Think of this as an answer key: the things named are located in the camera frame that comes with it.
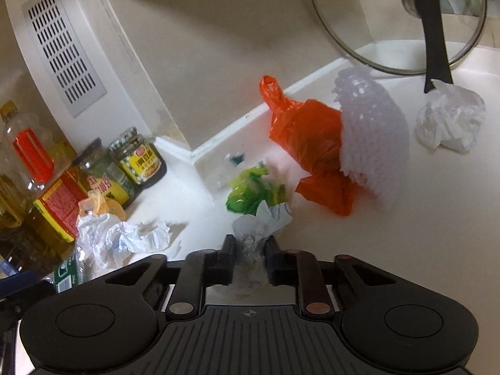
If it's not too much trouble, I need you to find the yellow plastic bag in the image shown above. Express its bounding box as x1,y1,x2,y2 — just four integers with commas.
77,189,128,221

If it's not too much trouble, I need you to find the white slotted vent panel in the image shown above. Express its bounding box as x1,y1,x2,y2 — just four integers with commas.
21,0,107,118

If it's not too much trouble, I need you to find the glass pot lid black handle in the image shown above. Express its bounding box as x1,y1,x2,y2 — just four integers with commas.
308,0,488,95

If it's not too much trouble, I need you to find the clear plastic wrapper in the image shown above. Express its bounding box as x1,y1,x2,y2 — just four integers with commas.
215,149,248,193

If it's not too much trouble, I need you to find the plastic bottle green label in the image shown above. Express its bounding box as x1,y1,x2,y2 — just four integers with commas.
43,244,90,293

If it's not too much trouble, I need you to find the orange plastic bag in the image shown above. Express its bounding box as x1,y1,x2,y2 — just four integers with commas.
260,75,357,217

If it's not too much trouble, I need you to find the oil bottle red handle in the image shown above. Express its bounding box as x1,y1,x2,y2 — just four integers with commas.
0,101,91,243

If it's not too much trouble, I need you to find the small jar checked lid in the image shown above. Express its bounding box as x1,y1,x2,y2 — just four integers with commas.
108,126,168,185

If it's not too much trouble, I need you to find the white paper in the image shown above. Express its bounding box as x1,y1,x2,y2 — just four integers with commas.
232,199,293,295
414,79,487,154
75,214,173,271

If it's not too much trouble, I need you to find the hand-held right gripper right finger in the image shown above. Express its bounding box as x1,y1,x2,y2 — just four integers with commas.
265,236,411,318

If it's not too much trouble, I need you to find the large jar dark lid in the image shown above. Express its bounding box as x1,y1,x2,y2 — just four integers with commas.
72,137,137,208

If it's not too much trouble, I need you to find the yellow oil bottle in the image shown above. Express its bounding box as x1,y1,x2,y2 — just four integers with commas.
0,172,30,229

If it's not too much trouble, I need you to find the bright green plastic wrapper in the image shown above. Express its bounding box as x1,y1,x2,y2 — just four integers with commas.
226,163,292,215

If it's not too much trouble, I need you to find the bubble wrap sheet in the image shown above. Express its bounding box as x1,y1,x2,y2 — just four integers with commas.
333,66,411,213

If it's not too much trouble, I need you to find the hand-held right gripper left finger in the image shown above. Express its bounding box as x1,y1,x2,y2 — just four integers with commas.
90,234,237,320

